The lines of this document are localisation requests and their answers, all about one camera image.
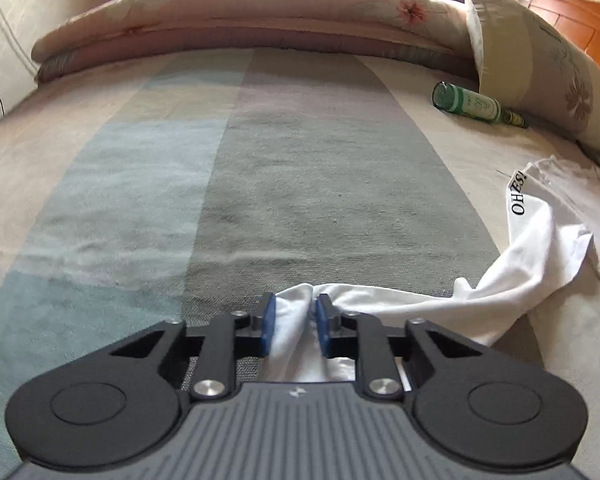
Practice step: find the floral cream pillow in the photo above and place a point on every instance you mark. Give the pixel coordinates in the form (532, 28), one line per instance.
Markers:
(530, 50)

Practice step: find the striped bed sheet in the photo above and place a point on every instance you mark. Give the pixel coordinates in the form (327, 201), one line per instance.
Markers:
(180, 185)

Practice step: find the white printed t-shirt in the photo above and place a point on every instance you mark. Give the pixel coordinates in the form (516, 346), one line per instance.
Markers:
(530, 260)

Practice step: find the wooden headboard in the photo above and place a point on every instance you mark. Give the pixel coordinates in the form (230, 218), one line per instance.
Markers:
(595, 30)

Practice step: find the folded pink floral quilt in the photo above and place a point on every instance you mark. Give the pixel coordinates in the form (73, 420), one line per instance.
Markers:
(230, 15)

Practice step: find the green glass bottle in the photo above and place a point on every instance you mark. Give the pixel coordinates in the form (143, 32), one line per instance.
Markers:
(470, 104)

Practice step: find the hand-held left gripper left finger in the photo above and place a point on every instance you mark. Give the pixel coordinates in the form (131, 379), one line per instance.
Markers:
(267, 327)

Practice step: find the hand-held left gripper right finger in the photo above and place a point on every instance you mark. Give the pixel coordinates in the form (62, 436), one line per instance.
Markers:
(322, 329)

